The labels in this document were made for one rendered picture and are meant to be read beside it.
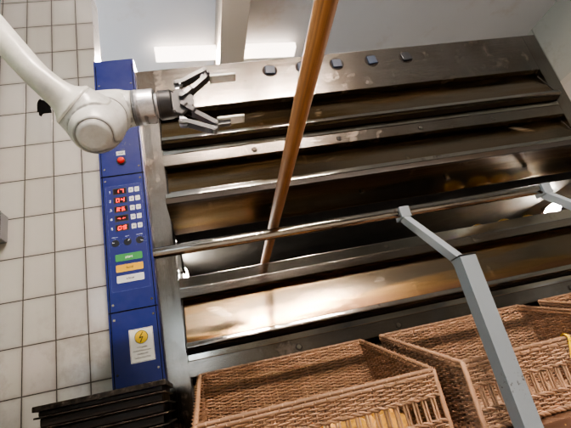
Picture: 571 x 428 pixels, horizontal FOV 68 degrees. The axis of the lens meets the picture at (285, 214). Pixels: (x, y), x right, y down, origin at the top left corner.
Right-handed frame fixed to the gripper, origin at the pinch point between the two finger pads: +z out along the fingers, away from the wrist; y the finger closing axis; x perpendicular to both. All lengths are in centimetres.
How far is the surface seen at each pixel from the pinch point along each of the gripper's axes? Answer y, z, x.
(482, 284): 61, 45, 5
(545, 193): 35, 91, -17
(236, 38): -178, 30, -159
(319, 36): 32, 6, 51
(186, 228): 13, -21, -56
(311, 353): 65, 14, -52
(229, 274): 33, -8, -55
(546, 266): 52, 111, -53
